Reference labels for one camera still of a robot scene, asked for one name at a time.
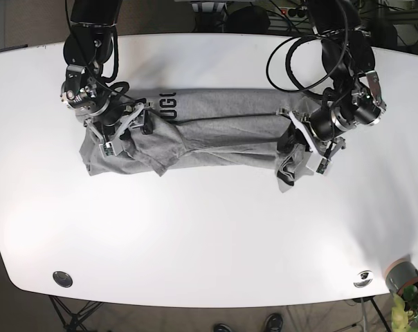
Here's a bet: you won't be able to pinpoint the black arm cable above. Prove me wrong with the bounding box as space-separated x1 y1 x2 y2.
70 20 140 104
266 0 355 104

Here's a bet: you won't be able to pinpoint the black folding table legs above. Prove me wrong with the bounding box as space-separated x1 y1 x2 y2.
48 295 103 332

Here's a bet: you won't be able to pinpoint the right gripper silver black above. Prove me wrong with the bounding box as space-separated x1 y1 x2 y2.
84 99 154 156

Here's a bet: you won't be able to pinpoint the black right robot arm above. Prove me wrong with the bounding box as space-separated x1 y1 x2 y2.
60 1 154 157

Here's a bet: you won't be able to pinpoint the right silver table grommet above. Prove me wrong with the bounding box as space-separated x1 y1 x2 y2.
353 270 374 288

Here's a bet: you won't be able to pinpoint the grey plant pot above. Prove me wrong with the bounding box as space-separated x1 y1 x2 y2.
383 259 418 296

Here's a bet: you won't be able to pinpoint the silver table grommet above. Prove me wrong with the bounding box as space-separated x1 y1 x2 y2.
353 270 374 288
53 271 73 288

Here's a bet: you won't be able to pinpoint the left silver table grommet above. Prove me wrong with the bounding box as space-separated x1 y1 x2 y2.
53 271 73 288

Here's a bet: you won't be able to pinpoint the light grey printed T-shirt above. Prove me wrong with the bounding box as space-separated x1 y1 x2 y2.
80 90 320 193

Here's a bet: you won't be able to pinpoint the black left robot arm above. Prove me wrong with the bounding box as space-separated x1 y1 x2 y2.
276 1 386 182

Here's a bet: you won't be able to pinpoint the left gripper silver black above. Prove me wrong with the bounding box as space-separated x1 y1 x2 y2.
276 108 346 176

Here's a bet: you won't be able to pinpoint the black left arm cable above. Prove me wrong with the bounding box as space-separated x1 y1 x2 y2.
266 0 355 104

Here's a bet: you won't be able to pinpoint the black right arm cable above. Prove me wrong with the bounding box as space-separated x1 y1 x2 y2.
70 20 140 104

